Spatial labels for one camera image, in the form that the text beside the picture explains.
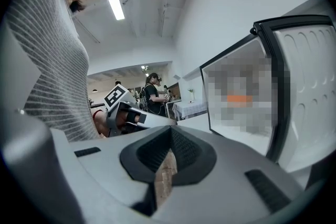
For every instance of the ceiling tube light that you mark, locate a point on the ceiling tube light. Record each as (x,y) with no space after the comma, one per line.
(116,5)

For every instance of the black mini fridge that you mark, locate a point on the black mini fridge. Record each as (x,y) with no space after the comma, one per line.
(302,86)

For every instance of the white vase with green plant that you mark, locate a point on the white vase with green plant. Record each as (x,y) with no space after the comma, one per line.
(191,95)

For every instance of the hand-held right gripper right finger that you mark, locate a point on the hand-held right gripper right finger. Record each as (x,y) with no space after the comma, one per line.
(223,186)

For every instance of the person's grey striped shirt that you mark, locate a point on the person's grey striped shirt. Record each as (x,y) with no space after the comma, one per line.
(52,60)

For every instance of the table with checked cloth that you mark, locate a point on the table with checked cloth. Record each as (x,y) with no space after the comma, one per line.
(189,110)

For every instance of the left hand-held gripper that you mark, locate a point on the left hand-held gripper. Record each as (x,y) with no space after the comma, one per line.
(114,95)

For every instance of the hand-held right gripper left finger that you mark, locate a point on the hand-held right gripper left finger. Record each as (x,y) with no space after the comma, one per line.
(113,178)

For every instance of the person's left forearm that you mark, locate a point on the person's left forearm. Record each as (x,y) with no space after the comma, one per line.
(101,126)

